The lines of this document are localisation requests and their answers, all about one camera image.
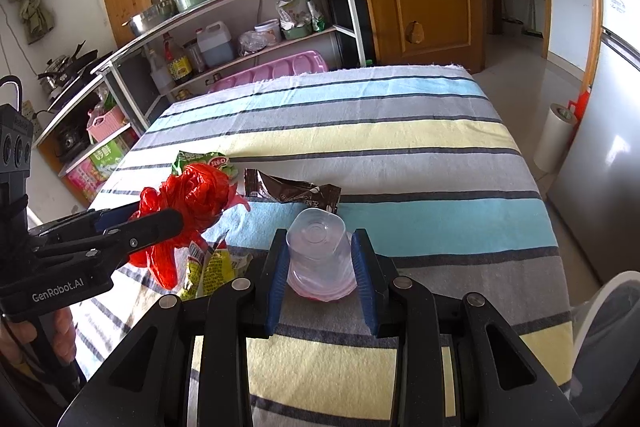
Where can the clear plastic cup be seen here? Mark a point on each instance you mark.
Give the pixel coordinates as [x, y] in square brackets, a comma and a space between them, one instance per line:
[320, 252]

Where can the white power strip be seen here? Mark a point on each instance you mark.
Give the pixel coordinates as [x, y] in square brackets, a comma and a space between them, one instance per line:
[27, 111]

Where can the striped blanket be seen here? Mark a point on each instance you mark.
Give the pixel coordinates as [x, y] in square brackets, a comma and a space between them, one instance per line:
[375, 157]

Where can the pink slotted basket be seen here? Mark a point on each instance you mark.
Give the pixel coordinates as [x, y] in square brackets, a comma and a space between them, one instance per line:
[107, 127]

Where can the green packet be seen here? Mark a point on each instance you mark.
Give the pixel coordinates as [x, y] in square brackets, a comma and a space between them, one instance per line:
[316, 19]

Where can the steel bowl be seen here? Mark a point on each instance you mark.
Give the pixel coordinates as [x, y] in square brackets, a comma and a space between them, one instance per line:
[147, 21]

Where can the plastic jug with dark liquid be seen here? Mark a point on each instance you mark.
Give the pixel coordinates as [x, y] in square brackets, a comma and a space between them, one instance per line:
[215, 49]

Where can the green bowl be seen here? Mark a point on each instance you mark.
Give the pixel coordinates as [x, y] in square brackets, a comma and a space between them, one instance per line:
[297, 32]

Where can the white lidded tub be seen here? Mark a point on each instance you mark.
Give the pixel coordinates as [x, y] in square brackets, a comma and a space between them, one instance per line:
[267, 32]

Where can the pink printed package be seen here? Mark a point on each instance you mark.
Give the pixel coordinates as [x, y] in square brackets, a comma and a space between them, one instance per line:
[82, 179]

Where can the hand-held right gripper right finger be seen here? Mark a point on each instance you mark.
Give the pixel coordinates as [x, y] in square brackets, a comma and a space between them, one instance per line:
[362, 287]

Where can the hanging beige cloth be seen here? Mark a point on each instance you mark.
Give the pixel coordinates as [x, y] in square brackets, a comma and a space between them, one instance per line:
[30, 7]

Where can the white green food bags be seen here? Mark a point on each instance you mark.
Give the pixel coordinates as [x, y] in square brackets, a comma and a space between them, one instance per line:
[292, 9]

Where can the black oven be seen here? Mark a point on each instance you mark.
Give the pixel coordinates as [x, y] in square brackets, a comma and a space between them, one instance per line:
[350, 17]

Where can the pink plastic tray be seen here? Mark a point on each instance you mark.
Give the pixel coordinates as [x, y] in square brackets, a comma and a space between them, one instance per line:
[280, 69]

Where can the brown wrapper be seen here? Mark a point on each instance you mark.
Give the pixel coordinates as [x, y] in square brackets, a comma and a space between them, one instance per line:
[285, 192]

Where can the crumpled clear plastic bag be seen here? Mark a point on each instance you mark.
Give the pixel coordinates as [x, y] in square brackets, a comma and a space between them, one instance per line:
[252, 42]

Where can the red plastic object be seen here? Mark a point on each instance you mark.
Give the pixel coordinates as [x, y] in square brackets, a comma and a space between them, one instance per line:
[582, 102]

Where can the person's left hand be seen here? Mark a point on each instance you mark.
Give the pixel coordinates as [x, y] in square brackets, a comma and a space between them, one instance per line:
[64, 332]

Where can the black cooking pan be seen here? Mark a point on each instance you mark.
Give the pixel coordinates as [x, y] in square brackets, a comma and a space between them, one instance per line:
[65, 64]

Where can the red plastic bag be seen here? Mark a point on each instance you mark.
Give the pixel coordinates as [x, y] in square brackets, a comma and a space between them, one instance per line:
[200, 192]

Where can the white paper roll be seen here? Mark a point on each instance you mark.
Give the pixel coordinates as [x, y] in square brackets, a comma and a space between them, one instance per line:
[552, 139]

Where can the silver refrigerator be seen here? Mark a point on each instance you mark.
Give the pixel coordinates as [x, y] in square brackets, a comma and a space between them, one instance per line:
[605, 157]

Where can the yellow green snack wrapper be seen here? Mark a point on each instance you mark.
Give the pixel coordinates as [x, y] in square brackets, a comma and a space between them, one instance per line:
[212, 267]

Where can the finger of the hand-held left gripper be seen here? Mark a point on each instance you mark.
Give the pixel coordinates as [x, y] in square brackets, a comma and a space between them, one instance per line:
[150, 227]
[112, 217]

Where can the green printed carton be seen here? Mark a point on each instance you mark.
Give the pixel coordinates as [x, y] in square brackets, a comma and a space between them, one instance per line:
[107, 157]

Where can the red cap sauce bottle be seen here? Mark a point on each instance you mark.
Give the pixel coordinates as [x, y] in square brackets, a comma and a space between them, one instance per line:
[177, 64]

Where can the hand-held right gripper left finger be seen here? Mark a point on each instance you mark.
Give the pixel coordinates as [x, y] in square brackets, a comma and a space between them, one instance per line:
[277, 287]

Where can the clear liquid bottle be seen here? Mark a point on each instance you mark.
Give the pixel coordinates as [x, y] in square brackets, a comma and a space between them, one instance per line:
[157, 72]

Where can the white round trash bin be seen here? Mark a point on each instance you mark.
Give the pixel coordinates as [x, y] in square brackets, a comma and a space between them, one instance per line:
[612, 284]

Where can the clear plastic bin liner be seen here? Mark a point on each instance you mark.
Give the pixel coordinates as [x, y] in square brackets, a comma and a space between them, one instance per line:
[615, 357]

